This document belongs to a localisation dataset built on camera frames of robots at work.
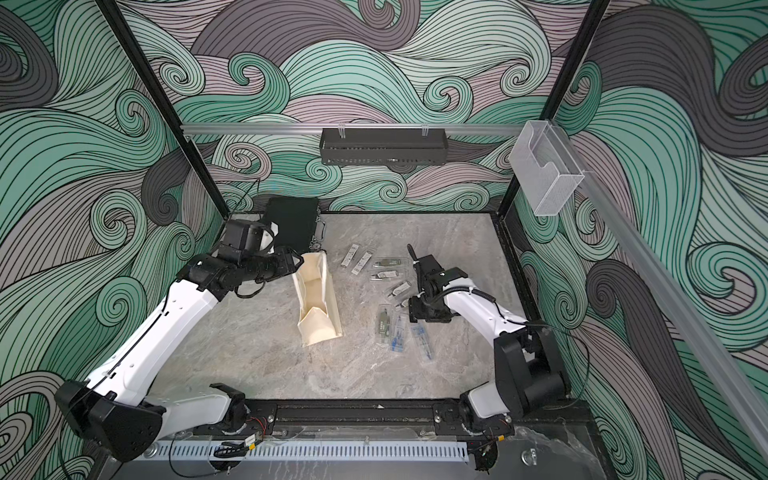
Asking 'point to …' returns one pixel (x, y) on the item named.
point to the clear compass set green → (384, 324)
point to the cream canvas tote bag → (319, 319)
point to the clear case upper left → (350, 255)
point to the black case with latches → (299, 223)
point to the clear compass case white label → (384, 275)
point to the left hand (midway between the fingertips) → (297, 258)
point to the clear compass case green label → (387, 263)
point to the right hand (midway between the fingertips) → (419, 318)
